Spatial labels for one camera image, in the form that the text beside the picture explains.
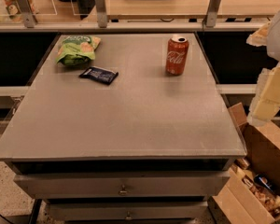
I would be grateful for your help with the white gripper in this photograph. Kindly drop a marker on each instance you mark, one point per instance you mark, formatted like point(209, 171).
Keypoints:
point(266, 101)

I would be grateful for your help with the lower grey drawer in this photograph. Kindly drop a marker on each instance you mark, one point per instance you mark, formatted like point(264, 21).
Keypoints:
point(126, 211)

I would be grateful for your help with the metal bracket post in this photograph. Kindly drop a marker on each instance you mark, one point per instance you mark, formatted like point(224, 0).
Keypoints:
point(102, 18)
point(27, 14)
point(211, 14)

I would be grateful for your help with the green chip bag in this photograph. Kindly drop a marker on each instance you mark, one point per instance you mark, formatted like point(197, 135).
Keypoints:
point(77, 49)

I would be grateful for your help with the right metal bracket post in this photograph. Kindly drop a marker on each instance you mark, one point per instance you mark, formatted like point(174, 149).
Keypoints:
point(211, 14)

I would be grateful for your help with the open cardboard box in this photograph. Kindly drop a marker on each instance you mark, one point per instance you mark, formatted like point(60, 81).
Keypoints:
point(243, 201)

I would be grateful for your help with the dark blue rxbar wrapper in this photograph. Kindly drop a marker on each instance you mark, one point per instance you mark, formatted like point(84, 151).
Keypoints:
point(99, 75)

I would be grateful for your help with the upper grey drawer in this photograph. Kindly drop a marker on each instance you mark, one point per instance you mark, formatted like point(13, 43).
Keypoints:
point(124, 184)

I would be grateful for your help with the middle metal bracket post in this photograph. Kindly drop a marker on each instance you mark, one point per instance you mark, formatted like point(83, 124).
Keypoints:
point(102, 18)

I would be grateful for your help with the left metal bracket post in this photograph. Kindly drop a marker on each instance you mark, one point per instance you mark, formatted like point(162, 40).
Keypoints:
point(27, 14)

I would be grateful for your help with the grey drawer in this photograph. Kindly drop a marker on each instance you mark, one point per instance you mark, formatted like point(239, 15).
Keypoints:
point(126, 211)
point(124, 184)

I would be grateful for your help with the blue pepsi can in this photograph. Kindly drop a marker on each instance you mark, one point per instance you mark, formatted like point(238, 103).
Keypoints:
point(263, 181)

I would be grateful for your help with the red coke can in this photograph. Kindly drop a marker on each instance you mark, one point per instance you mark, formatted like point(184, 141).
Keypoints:
point(177, 51)

